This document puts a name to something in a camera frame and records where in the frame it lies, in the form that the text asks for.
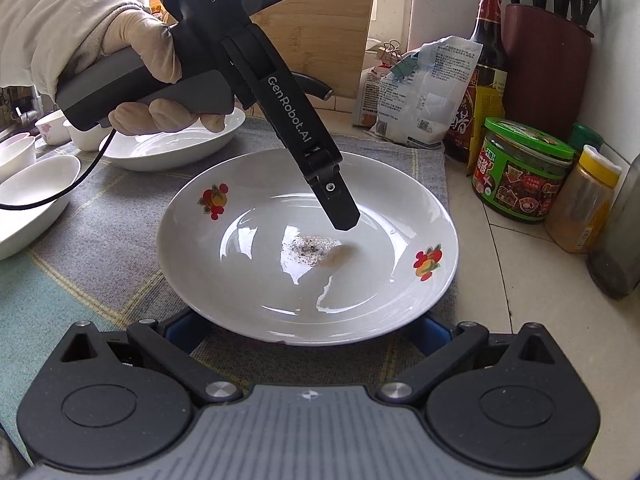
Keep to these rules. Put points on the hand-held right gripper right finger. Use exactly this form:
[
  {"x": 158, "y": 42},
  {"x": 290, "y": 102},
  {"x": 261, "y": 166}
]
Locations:
[{"x": 432, "y": 335}]

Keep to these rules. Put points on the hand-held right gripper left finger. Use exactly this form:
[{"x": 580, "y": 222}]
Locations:
[{"x": 182, "y": 332}]

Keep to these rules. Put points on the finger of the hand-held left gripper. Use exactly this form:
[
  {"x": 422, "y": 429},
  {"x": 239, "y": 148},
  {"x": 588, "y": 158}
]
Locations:
[{"x": 335, "y": 200}]

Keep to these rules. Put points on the white fruit-print plate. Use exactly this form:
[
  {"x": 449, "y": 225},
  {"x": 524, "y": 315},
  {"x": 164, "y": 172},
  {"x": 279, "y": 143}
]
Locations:
[
  {"x": 30, "y": 200},
  {"x": 165, "y": 152},
  {"x": 240, "y": 270}
]

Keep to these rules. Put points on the person's left forearm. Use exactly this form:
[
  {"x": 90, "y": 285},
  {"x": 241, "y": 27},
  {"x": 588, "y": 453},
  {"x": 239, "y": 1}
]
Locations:
[{"x": 50, "y": 20}]

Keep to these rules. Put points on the person's left hand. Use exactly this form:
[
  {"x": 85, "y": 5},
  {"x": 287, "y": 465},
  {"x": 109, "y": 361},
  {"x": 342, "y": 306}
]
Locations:
[{"x": 150, "y": 45}]

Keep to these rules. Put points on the red and white bag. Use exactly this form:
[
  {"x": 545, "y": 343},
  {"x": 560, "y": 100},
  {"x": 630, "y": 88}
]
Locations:
[{"x": 370, "y": 100}]

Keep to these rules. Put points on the grey checked cloth mat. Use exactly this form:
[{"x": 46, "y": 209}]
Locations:
[{"x": 100, "y": 260}]

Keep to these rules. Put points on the bamboo cutting board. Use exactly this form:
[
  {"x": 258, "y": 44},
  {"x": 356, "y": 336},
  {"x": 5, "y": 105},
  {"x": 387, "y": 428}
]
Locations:
[{"x": 325, "y": 20}]

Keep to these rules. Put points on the white plastic seasoning bag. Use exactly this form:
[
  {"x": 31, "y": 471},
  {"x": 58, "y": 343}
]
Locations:
[{"x": 425, "y": 100}]

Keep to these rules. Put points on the green binder clip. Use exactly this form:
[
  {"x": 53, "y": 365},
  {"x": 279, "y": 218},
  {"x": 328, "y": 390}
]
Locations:
[{"x": 405, "y": 67}]

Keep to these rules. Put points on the gold binder clip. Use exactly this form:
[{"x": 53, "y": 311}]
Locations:
[{"x": 385, "y": 50}]

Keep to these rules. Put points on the yellow seasoning packet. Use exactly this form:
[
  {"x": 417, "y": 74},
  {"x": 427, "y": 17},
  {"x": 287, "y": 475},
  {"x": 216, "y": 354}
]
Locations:
[{"x": 482, "y": 120}]

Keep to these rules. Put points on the green-lidded sauce jar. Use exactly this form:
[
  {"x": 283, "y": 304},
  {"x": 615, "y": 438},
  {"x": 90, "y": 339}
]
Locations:
[{"x": 520, "y": 175}]

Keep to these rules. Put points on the yellow-capped spice jar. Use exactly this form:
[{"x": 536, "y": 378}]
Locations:
[{"x": 580, "y": 205}]

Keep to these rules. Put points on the clear bottle with dark liquid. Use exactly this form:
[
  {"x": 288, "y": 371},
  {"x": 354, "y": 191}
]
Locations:
[{"x": 617, "y": 245}]

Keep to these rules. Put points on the dark soy sauce bottle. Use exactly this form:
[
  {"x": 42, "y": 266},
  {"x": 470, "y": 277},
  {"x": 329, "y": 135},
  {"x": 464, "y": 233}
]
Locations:
[{"x": 487, "y": 35}]

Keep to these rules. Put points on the dark red knife block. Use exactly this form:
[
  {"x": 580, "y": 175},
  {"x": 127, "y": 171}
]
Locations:
[{"x": 545, "y": 75}]

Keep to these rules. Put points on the small green-lidded jar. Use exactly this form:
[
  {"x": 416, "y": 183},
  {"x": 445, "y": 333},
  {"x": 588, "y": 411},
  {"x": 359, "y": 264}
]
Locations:
[{"x": 587, "y": 140}]

